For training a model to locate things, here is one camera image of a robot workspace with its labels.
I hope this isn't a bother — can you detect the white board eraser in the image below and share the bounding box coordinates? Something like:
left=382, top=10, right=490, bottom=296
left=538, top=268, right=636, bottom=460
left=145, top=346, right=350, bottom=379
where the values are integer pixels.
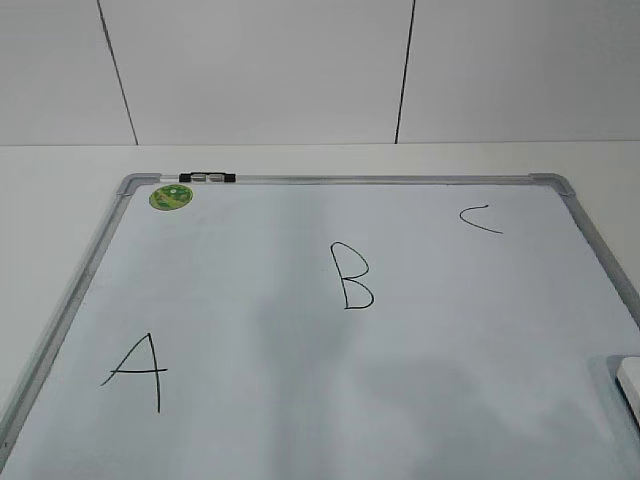
left=607, top=355, right=640, bottom=425

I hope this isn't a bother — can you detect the black board hanging clip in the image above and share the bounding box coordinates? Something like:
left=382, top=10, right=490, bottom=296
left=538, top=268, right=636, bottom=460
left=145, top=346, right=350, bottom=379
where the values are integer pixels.
left=178, top=172, right=236, bottom=183

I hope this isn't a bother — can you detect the round green magnet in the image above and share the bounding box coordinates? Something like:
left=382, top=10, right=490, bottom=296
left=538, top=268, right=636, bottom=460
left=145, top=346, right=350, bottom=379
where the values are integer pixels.
left=149, top=184, right=193, bottom=211

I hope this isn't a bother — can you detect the white board with metal frame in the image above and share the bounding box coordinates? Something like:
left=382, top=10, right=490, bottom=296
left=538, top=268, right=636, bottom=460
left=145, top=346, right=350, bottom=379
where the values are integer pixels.
left=1, top=174, right=639, bottom=479

